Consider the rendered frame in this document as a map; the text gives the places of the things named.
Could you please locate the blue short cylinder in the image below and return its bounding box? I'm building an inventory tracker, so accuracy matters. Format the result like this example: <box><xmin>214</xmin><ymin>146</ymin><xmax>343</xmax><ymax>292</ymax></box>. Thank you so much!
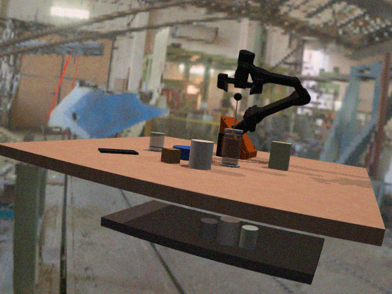
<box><xmin>173</xmin><ymin>145</ymin><xmax>190</xmax><ymax>160</ymax></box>

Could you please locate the black flat bar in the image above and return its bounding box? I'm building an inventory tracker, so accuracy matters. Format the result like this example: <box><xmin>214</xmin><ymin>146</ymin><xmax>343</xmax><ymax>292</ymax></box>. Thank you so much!
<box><xmin>98</xmin><ymin>148</ymin><xmax>139</xmax><ymax>155</ymax></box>

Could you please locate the french press with black knob plunger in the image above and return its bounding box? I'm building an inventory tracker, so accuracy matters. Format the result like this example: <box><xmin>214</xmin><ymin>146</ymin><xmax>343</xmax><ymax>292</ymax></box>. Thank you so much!
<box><xmin>216</xmin><ymin>93</ymin><xmax>243</xmax><ymax>168</ymax></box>

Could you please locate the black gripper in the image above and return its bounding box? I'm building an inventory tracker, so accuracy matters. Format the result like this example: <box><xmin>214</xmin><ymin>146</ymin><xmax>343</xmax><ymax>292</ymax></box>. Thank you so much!
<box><xmin>217</xmin><ymin>73</ymin><xmax>263</xmax><ymax>95</ymax></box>

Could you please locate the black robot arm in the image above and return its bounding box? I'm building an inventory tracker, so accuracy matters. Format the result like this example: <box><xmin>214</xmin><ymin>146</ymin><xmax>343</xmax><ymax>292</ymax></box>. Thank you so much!
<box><xmin>235</xmin><ymin>50</ymin><xmax>311</xmax><ymax>134</ymax></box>

